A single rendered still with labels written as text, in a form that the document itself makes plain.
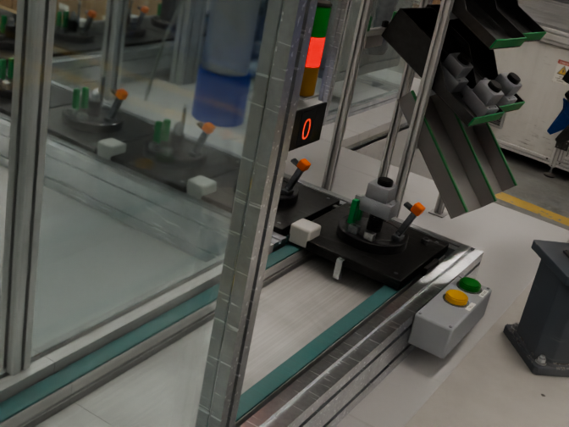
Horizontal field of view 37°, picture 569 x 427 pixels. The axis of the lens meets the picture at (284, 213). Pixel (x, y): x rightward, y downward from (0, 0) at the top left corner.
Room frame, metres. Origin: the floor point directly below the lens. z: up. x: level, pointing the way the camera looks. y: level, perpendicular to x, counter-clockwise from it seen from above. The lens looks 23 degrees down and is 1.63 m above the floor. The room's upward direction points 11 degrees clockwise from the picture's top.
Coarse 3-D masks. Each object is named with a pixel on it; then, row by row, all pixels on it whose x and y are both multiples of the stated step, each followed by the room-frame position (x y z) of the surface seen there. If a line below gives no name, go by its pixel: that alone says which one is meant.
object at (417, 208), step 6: (408, 204) 1.49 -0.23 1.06; (414, 204) 1.47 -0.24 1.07; (420, 204) 1.48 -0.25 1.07; (414, 210) 1.47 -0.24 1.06; (420, 210) 1.47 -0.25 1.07; (408, 216) 1.48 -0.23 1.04; (414, 216) 1.47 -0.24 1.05; (408, 222) 1.48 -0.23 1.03; (402, 228) 1.48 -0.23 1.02; (402, 234) 1.49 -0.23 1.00
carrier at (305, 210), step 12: (288, 180) 1.68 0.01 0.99; (288, 192) 1.59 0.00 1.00; (300, 192) 1.68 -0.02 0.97; (312, 192) 1.69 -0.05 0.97; (288, 204) 1.59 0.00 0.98; (300, 204) 1.61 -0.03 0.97; (312, 204) 1.62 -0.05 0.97; (324, 204) 1.64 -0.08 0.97; (336, 204) 1.67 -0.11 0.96; (276, 216) 1.53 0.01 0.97; (288, 216) 1.54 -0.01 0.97; (300, 216) 1.55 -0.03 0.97; (312, 216) 1.58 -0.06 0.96; (276, 228) 1.48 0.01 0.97; (288, 228) 1.49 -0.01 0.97
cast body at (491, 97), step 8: (480, 80) 1.73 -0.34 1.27; (488, 80) 1.74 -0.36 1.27; (464, 88) 1.77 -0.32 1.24; (480, 88) 1.72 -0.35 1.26; (488, 88) 1.71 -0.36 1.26; (496, 88) 1.71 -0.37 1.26; (464, 96) 1.74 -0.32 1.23; (472, 96) 1.73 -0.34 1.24; (480, 96) 1.72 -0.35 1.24; (488, 96) 1.71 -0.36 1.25; (496, 96) 1.71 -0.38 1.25; (472, 104) 1.73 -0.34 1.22; (480, 104) 1.72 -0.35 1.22; (488, 104) 1.71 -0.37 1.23; (480, 112) 1.71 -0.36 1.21; (488, 112) 1.71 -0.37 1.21
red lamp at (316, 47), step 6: (312, 42) 1.38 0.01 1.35; (318, 42) 1.38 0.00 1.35; (312, 48) 1.38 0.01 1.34; (318, 48) 1.38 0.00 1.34; (312, 54) 1.38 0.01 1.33; (318, 54) 1.38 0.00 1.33; (312, 60) 1.38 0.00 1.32; (318, 60) 1.39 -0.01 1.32; (306, 66) 1.38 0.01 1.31; (312, 66) 1.38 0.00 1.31; (318, 66) 1.39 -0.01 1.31
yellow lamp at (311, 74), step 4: (308, 68) 1.38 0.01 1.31; (312, 68) 1.38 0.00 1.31; (316, 68) 1.39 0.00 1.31; (304, 72) 1.37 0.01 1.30; (308, 72) 1.38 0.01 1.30; (312, 72) 1.38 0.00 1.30; (316, 72) 1.39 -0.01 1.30; (304, 76) 1.37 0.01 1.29; (308, 76) 1.38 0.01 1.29; (312, 76) 1.38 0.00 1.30; (316, 76) 1.39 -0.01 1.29; (304, 80) 1.37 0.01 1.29; (308, 80) 1.38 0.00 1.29; (312, 80) 1.38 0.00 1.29; (316, 80) 1.39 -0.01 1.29; (304, 84) 1.38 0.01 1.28; (308, 84) 1.38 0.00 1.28; (312, 84) 1.38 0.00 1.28; (304, 88) 1.38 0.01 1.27; (308, 88) 1.38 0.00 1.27; (312, 88) 1.39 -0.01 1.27; (300, 92) 1.37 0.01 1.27; (304, 92) 1.38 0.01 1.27; (308, 92) 1.38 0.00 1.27; (312, 92) 1.39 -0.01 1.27; (304, 96) 1.38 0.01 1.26; (308, 96) 1.38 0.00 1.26
